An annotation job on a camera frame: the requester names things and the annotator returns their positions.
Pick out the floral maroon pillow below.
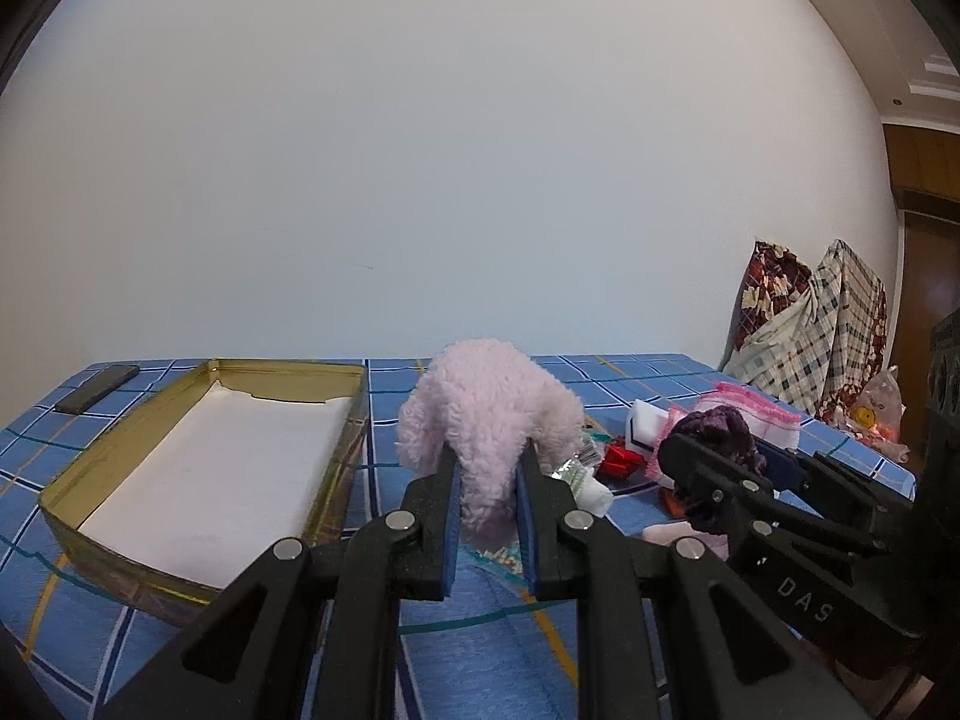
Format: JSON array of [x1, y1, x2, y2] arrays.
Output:
[[732, 241, 812, 351]]

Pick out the gold rectangular tin box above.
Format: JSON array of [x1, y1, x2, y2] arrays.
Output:
[[39, 359, 370, 628]]

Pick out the pink plastic toy bag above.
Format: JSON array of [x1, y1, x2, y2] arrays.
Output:
[[846, 366, 910, 465]]

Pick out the black phone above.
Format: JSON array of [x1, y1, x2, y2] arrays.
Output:
[[53, 364, 140, 416]]

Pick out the plaid cloth bundle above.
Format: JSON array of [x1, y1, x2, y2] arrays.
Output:
[[722, 239, 887, 421]]

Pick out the clear plastic bag of swabs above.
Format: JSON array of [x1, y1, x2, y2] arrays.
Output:
[[462, 538, 524, 580]]

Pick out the green tissue pack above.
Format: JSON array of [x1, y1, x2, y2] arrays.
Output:
[[553, 458, 613, 517]]

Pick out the purple knitted item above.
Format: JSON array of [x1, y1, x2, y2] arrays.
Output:
[[669, 405, 766, 475]]

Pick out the pink fluffy plush toy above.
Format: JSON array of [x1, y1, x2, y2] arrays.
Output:
[[395, 338, 586, 551]]

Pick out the brown wooden door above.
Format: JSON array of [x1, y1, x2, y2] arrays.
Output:
[[892, 215, 958, 473]]

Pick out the red snack packet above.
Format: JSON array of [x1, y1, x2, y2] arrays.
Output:
[[596, 442, 646, 481]]

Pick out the white towel pink trim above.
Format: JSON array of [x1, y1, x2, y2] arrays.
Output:
[[644, 382, 802, 488]]

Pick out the pink sock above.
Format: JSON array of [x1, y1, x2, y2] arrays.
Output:
[[641, 522, 729, 561]]

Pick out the white foam sponge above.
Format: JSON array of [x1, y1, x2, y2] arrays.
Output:
[[625, 400, 683, 457]]

